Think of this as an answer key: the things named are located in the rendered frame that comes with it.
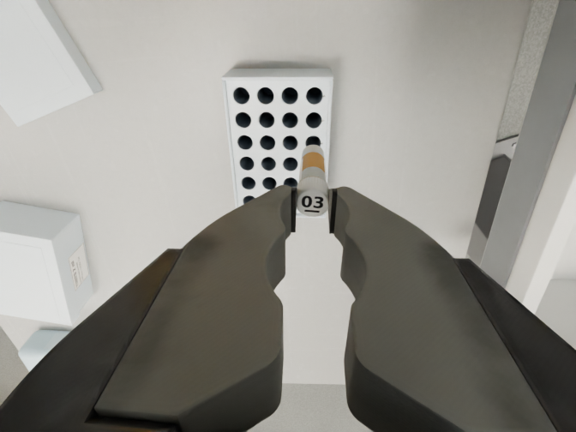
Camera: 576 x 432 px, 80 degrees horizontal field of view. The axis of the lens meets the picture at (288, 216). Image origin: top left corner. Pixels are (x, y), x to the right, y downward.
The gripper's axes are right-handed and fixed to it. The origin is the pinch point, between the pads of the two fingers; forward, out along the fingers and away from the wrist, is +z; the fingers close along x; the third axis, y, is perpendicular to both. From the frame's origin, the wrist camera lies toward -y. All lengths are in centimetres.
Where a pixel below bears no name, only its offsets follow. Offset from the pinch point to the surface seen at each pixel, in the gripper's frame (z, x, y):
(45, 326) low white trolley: 21, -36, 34
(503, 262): 10.1, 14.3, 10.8
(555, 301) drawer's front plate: 10.5, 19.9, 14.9
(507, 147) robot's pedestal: 95, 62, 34
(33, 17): 19.3, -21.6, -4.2
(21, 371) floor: 97, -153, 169
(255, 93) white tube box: 17.3, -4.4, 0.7
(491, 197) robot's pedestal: 75, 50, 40
